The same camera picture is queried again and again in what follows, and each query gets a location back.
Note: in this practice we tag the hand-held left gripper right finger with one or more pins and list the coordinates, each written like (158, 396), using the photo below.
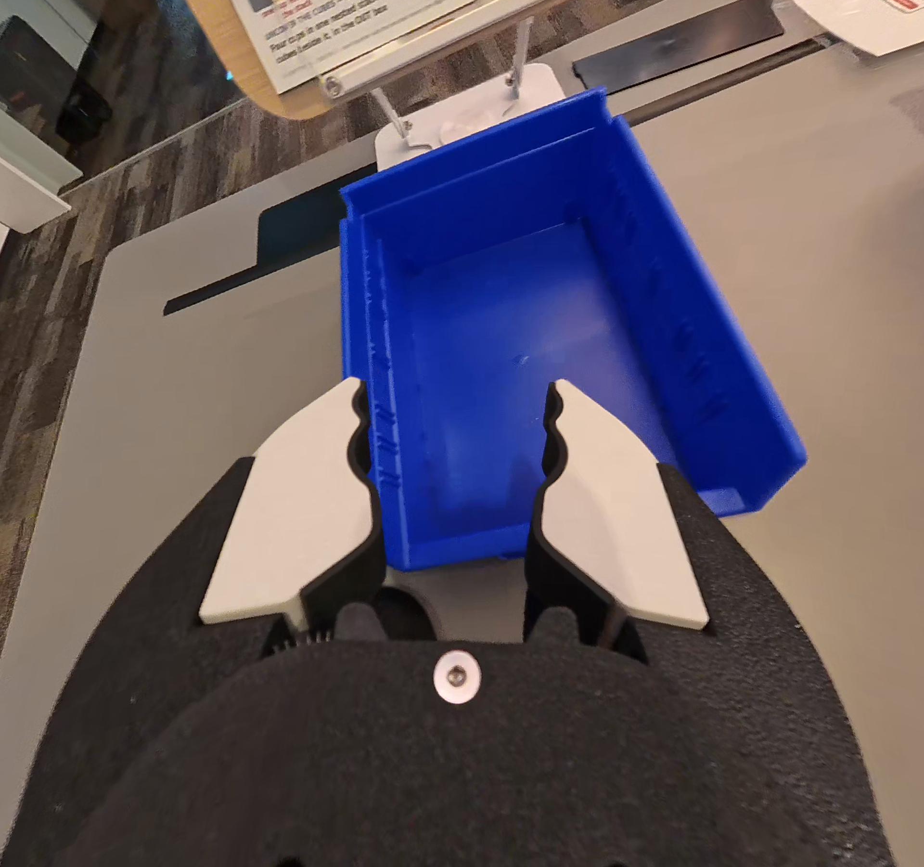
(621, 527)

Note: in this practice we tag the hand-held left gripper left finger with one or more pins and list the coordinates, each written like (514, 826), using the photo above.
(296, 520)

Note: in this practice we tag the blue plastic bin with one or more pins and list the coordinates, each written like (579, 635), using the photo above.
(505, 318)

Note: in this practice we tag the white display stand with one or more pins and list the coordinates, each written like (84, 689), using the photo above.
(538, 87)

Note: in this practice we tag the instruction poster on stand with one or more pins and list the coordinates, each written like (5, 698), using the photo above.
(216, 29)

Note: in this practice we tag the black floor box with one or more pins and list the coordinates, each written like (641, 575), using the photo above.
(43, 73)

